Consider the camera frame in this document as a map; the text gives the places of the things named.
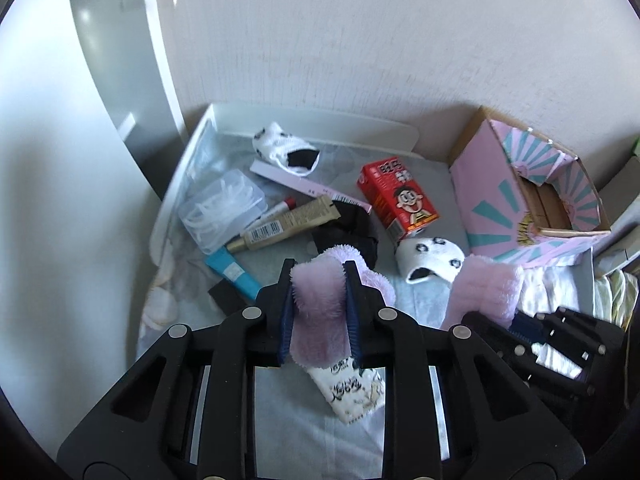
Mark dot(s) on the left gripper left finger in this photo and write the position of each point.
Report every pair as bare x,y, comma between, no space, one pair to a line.
277,304

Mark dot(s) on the pink fluffy cloth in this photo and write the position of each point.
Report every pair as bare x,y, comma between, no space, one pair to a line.
487,286

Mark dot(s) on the blue cosmetic tube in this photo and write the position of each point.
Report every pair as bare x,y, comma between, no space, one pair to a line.
225,265

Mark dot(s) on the red capped lipstick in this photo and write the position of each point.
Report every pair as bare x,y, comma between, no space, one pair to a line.
280,208

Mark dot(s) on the beige cosmetic tube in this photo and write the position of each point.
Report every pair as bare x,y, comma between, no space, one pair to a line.
289,224

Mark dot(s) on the pink fluffy headband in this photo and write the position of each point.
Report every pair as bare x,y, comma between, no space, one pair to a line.
319,336

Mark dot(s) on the pink patterned cardboard box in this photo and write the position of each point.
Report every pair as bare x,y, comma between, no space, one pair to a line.
523,198

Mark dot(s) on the clear plastic floss box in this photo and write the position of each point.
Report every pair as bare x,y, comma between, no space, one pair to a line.
222,210

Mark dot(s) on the long pink box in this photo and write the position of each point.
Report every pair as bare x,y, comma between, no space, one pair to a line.
303,185

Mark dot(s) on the black round jar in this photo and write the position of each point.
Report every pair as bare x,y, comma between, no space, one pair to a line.
227,298

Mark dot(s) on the white tissue pack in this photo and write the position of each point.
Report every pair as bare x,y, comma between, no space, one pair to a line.
353,393

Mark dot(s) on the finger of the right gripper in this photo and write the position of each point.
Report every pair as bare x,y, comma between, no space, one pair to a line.
518,338

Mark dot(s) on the red milk carton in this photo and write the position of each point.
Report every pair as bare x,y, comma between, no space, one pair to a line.
396,198

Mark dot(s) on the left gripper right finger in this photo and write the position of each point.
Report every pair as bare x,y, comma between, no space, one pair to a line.
369,322

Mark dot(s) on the black fabric scrunchie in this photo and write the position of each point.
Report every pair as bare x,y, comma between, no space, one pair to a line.
353,227

